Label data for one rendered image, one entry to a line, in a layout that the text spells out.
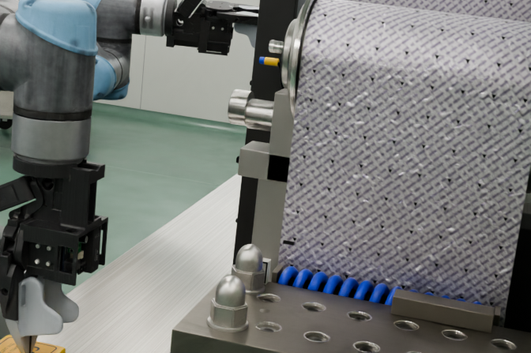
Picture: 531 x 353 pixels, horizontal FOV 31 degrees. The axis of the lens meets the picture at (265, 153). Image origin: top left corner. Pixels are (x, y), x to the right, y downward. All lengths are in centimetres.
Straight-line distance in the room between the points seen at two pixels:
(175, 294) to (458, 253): 45
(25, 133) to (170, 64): 606
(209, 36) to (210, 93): 522
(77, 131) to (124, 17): 78
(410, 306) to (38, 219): 37
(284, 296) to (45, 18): 35
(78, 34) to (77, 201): 16
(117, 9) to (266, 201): 70
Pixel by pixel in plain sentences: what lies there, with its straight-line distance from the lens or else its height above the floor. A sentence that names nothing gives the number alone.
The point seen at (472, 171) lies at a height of 117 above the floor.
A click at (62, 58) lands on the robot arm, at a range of 91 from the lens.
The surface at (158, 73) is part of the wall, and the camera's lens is 702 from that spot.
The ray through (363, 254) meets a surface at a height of 106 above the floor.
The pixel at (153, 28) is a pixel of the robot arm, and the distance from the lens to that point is 169.
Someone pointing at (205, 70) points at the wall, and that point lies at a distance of 689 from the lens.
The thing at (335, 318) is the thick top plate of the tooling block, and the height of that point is 103.
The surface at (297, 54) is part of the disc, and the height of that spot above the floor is 126.
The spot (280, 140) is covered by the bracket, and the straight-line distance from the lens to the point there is 106.
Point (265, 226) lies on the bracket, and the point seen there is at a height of 105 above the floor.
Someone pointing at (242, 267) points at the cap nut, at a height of 106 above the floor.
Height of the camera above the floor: 137
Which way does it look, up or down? 13 degrees down
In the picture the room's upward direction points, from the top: 6 degrees clockwise
